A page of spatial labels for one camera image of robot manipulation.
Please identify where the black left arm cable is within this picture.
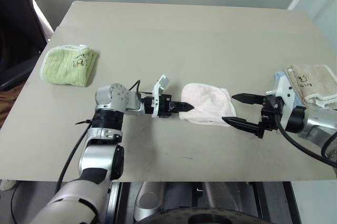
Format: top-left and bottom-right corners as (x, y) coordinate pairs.
(54, 78), (142, 196)

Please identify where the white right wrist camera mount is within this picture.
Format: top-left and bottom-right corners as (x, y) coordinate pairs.
(265, 75), (300, 109)

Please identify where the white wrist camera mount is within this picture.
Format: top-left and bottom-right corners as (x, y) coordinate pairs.
(151, 74), (172, 118)
(265, 75), (300, 109)

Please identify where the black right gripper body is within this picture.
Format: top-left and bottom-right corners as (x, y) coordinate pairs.
(259, 95), (284, 132)

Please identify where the green folded towel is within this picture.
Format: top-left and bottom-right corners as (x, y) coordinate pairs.
(41, 44), (100, 87)

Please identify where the pink fluffy towel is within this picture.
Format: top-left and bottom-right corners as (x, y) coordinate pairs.
(178, 83), (237, 126)

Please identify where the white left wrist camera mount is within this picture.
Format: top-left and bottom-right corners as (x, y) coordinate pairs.
(151, 74), (172, 118)

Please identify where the silver rounded robot body part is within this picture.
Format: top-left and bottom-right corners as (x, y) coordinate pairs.
(133, 181), (169, 221)

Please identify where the black office chair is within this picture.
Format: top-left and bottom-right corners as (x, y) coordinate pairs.
(0, 0), (49, 130)

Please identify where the white patterned shoe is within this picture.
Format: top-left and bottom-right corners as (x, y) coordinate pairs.
(0, 179), (18, 191)

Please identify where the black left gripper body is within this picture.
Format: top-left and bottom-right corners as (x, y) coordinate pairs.
(157, 94), (176, 119)

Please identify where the beige folded towel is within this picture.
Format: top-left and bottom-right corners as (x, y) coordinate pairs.
(285, 63), (337, 110)

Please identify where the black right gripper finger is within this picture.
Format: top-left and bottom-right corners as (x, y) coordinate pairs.
(231, 92), (264, 105)
(222, 116), (264, 139)

